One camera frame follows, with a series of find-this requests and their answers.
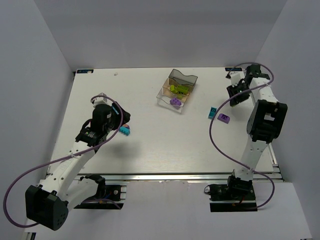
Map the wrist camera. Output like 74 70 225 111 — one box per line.
90 92 108 109
226 72 242 87

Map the clear plastic bin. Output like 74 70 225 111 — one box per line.
156 87 189 113

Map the blue label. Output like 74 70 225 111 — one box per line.
76 69 94 74
224 67 243 72

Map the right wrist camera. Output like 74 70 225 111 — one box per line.
226 72 242 87

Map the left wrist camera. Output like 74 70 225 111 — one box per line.
90 92 108 109

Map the purple sloped lego brick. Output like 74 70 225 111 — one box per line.
217 113 230 124

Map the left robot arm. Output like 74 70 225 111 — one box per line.
25 103 131 231

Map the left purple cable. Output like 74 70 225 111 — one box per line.
3 95 125 228

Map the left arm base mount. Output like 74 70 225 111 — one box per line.
75 174 127 210

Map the teal lego brick right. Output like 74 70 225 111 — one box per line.
208 107 217 120

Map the teal long lego brick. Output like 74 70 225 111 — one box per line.
119 126 131 136

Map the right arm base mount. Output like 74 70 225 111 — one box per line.
203 175 258 213

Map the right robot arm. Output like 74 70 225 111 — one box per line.
226 64 288 182

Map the blue label right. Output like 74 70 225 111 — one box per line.
224 67 243 72

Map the purple long lego brick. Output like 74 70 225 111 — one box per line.
169 97 182 110

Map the green long lego brick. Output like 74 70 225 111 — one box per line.
176 85 189 95

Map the blue label left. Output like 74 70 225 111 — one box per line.
76 69 94 74

